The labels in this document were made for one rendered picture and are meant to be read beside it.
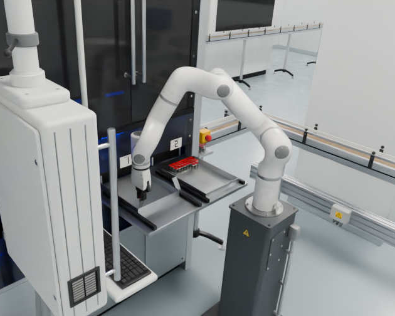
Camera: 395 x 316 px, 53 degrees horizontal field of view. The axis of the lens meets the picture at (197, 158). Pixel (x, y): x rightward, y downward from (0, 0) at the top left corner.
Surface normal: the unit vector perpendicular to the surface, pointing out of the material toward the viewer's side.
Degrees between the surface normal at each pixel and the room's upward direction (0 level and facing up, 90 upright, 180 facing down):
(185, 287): 0
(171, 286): 0
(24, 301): 90
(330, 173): 90
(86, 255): 90
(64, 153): 90
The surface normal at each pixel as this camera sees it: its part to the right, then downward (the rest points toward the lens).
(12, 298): 0.71, 0.35
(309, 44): -0.70, 0.28
